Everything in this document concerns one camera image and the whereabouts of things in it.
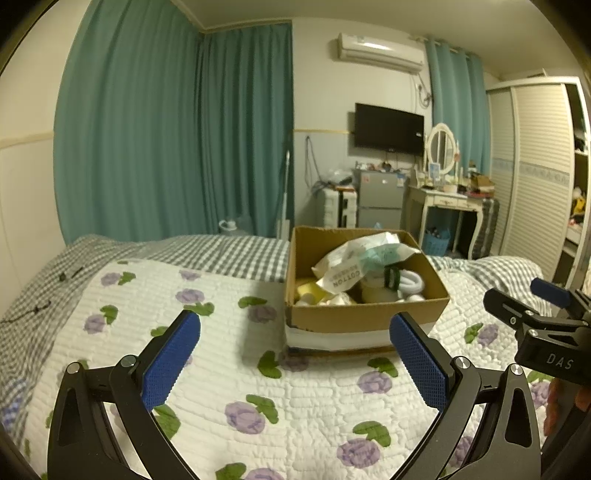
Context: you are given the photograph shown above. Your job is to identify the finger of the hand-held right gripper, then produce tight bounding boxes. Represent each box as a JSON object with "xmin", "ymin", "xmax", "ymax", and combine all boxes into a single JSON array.
[
  {"xmin": 530, "ymin": 277, "xmax": 591, "ymax": 319},
  {"xmin": 483, "ymin": 288, "xmax": 555, "ymax": 334}
]

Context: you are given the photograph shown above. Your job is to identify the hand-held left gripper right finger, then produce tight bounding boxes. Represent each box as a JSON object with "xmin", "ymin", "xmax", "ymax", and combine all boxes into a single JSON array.
[{"xmin": 389, "ymin": 312, "xmax": 541, "ymax": 480}]

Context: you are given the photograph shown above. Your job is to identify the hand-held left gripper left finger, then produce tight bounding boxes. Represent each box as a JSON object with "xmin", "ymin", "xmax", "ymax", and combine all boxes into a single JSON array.
[{"xmin": 47, "ymin": 309, "xmax": 201, "ymax": 480}]

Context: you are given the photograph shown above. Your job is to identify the cardboard box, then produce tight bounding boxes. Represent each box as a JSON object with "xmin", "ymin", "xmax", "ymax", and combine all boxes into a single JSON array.
[{"xmin": 284, "ymin": 225, "xmax": 451, "ymax": 358}]

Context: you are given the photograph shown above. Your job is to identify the white sock with dark-striped cuff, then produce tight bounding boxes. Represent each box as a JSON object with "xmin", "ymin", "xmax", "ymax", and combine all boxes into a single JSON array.
[{"xmin": 362, "ymin": 265, "xmax": 426, "ymax": 303}]

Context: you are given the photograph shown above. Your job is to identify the pale green plastic packet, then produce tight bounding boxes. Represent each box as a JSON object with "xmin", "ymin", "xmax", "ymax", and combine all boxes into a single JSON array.
[{"xmin": 360, "ymin": 244, "xmax": 423, "ymax": 278}]

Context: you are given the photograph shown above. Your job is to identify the white cotton pad packet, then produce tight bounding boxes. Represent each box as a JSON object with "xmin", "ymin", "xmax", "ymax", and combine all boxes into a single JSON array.
[{"xmin": 311, "ymin": 233, "xmax": 402, "ymax": 294}]

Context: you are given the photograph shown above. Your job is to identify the yellow sponge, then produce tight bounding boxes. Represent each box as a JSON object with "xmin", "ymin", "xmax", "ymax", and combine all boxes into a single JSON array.
[{"xmin": 295, "ymin": 279, "xmax": 326, "ymax": 303}]

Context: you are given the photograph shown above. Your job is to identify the person's right hand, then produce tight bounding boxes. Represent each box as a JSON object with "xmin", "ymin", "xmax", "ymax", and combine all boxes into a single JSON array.
[{"xmin": 546, "ymin": 379, "xmax": 580, "ymax": 432}]

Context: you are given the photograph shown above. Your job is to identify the white floral quilt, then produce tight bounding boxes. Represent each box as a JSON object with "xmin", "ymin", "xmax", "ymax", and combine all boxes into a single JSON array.
[{"xmin": 18, "ymin": 258, "xmax": 555, "ymax": 480}]

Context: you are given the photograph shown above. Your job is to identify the dark suitcase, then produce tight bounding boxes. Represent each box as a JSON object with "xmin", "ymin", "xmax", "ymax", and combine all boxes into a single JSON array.
[{"xmin": 473, "ymin": 198, "xmax": 500, "ymax": 257}]

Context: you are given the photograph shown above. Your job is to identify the blue plastic basket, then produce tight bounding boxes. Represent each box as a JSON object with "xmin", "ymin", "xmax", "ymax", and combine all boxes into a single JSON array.
[{"xmin": 422, "ymin": 228, "xmax": 451, "ymax": 257}]

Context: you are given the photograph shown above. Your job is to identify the white slatted wardrobe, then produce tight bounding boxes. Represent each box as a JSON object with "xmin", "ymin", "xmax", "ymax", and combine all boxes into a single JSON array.
[{"xmin": 485, "ymin": 76, "xmax": 591, "ymax": 289}]

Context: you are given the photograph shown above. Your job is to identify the brown box on dresser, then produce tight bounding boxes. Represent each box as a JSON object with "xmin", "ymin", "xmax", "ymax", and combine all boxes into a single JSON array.
[{"xmin": 468, "ymin": 174, "xmax": 496, "ymax": 195}]

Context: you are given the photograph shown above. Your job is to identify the white dressing table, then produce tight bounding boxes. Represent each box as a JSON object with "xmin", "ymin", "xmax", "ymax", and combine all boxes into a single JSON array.
[{"xmin": 404, "ymin": 182, "xmax": 490, "ymax": 261}]

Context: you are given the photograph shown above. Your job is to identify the grey small fridge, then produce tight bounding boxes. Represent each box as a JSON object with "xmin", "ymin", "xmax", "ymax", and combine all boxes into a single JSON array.
[{"xmin": 352, "ymin": 168, "xmax": 404, "ymax": 229}]

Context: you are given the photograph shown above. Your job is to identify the white suitcase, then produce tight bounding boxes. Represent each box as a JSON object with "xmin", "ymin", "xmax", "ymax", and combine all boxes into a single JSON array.
[{"xmin": 316, "ymin": 187, "xmax": 358, "ymax": 228}]

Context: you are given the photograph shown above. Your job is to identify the oval vanity mirror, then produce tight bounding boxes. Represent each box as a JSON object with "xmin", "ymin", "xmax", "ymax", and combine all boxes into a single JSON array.
[{"xmin": 425, "ymin": 122, "xmax": 462, "ymax": 178}]

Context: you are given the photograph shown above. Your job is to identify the narrow teal curtain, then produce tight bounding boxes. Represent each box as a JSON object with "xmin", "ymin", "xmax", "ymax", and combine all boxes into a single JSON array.
[{"xmin": 425, "ymin": 39, "xmax": 492, "ymax": 178}]

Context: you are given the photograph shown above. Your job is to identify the white mop pole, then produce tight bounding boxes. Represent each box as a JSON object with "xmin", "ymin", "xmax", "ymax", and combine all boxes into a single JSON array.
[{"xmin": 277, "ymin": 148, "xmax": 294, "ymax": 238}]

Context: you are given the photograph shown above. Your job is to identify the wide teal curtain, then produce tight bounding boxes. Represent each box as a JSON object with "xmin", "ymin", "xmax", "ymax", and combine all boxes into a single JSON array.
[{"xmin": 53, "ymin": 0, "xmax": 206, "ymax": 245}]

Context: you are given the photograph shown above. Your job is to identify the white air conditioner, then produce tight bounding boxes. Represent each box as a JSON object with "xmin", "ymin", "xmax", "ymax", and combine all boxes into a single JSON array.
[{"xmin": 337, "ymin": 32, "xmax": 426, "ymax": 73}]

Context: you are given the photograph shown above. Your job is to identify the black wall television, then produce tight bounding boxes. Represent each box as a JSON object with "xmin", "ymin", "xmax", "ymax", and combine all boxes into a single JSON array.
[{"xmin": 354, "ymin": 103, "xmax": 426, "ymax": 157}]

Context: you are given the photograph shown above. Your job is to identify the hanging wall cables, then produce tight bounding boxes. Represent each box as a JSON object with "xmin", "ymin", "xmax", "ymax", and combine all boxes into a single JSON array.
[{"xmin": 305, "ymin": 134, "xmax": 324, "ymax": 190}]

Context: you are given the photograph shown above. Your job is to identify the air conditioner power cord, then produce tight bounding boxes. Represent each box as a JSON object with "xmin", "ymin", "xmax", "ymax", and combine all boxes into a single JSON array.
[{"xmin": 416, "ymin": 71, "xmax": 435, "ymax": 109}]

